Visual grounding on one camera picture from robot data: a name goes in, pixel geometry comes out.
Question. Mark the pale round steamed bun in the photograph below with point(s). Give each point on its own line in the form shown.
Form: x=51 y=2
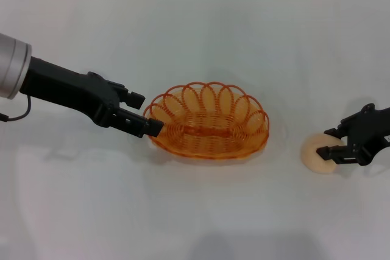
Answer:
x=312 y=153

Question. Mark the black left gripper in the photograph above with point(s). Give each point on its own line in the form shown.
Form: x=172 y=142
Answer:
x=67 y=92

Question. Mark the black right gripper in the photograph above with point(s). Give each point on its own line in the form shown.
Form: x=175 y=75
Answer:
x=370 y=132

